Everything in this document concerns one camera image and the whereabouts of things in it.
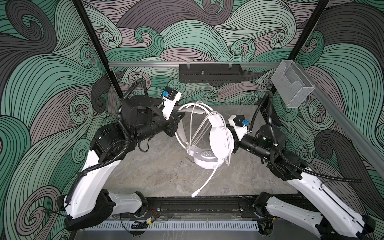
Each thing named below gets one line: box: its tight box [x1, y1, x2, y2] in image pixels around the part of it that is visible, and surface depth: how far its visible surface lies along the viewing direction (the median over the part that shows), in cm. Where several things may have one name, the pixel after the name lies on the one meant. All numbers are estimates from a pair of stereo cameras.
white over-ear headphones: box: [175, 103, 235, 170], surface depth 43 cm
